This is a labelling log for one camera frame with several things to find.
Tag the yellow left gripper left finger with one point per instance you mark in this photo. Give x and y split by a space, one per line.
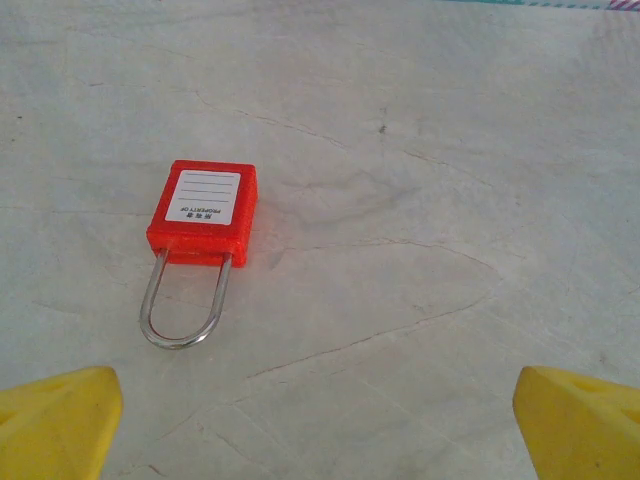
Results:
55 425

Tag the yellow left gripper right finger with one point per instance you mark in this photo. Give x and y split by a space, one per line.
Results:
585 430

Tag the red padlock with white label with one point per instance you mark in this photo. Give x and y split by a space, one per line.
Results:
242 210

